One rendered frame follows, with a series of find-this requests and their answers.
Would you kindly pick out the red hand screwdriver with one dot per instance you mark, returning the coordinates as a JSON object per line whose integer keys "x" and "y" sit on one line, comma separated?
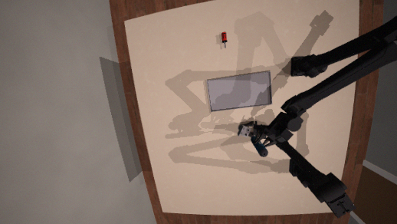
{"x": 223, "y": 36}

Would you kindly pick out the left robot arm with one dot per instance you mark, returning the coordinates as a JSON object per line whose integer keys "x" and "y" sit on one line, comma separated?
{"x": 326, "y": 188}

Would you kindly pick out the blue electric screwdriver barrel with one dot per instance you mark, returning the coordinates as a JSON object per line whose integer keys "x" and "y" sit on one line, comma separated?
{"x": 259, "y": 147}

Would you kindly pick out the grey metal bracket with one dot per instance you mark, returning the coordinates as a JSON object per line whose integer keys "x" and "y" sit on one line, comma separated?
{"x": 244, "y": 130}

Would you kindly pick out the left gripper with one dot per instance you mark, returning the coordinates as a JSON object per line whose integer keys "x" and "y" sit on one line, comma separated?
{"x": 255, "y": 127}

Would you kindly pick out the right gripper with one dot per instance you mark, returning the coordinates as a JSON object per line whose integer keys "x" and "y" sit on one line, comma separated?
{"x": 261, "y": 134}

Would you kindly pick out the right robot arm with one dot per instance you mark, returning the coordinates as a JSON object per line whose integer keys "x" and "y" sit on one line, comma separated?
{"x": 383, "y": 51}

